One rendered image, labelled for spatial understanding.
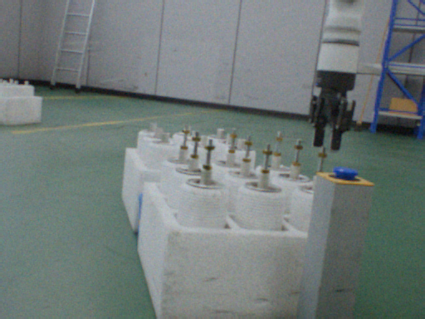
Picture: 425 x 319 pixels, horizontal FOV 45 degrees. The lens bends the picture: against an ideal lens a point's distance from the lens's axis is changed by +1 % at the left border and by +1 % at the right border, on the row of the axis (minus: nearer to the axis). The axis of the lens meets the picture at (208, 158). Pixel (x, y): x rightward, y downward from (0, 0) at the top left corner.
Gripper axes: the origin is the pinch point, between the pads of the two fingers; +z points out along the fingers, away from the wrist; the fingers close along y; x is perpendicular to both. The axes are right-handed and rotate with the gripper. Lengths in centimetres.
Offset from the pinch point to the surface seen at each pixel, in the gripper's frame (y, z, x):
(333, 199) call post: 19.9, 6.6, -8.0
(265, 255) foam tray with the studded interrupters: 6.9, 21.1, -12.9
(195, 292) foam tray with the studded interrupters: 6.7, 28.3, -25.5
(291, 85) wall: -592, -10, 253
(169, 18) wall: -695, -89, 85
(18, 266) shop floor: -21, 35, -58
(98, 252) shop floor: -30, 35, -41
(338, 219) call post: 20.0, 9.9, -6.7
